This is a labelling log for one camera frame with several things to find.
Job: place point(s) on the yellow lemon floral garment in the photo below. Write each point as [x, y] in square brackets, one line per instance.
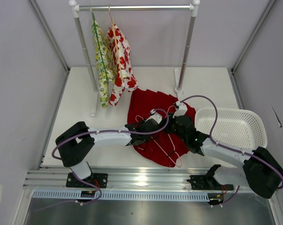
[103, 86]

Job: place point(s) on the green hanger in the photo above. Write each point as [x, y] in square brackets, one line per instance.
[100, 53]

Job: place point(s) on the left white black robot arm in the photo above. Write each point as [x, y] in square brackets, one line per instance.
[74, 144]

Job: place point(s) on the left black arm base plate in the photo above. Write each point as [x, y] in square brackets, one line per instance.
[98, 179]

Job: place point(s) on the white slotted cable duct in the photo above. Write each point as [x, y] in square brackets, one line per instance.
[122, 195]

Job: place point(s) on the red poppy floral garment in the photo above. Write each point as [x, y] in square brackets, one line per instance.
[129, 82]

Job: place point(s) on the white perforated laundry basket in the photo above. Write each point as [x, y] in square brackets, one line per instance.
[240, 128]

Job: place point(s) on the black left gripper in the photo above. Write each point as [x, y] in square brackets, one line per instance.
[142, 122]

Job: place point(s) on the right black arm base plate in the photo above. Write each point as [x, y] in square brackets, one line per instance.
[207, 182]

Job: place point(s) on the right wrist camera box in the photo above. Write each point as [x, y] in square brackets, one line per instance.
[181, 109]

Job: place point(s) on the aluminium table edge rail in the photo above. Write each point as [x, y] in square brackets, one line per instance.
[119, 179]

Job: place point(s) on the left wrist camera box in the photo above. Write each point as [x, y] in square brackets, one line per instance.
[155, 116]

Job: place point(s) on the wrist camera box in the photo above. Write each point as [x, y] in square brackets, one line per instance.
[155, 116]
[181, 109]

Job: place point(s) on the wooden hanger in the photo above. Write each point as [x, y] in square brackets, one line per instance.
[116, 44]

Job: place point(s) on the white clothes rack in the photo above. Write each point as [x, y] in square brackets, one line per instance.
[146, 43]

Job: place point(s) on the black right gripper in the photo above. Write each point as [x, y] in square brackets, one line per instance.
[167, 130]

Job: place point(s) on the red skirt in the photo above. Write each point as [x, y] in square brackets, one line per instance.
[163, 149]

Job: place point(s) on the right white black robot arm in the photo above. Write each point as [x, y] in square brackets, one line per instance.
[256, 169]

